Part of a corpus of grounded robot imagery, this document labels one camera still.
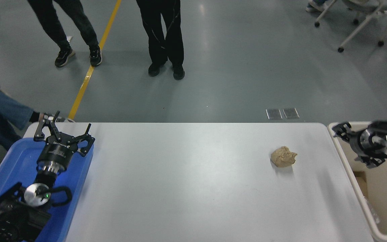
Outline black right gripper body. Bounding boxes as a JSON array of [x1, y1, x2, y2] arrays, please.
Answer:
[[350, 129, 369, 158]]

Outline crumpled tan paper ball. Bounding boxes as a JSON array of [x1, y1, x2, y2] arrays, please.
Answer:
[[270, 146, 298, 168]]

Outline seated person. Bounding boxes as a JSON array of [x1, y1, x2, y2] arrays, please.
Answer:
[[0, 54, 75, 150]]

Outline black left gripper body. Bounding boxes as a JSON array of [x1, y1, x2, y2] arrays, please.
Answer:
[[37, 133, 80, 168]]

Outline blue plastic tray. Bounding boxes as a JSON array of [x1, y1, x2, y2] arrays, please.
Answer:
[[0, 137, 95, 242]]

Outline white wheeled chair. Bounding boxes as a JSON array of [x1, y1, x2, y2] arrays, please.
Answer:
[[314, 0, 387, 53]]

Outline standing person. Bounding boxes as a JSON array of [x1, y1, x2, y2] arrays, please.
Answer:
[[27, 0, 102, 68], [136, 0, 185, 80]]

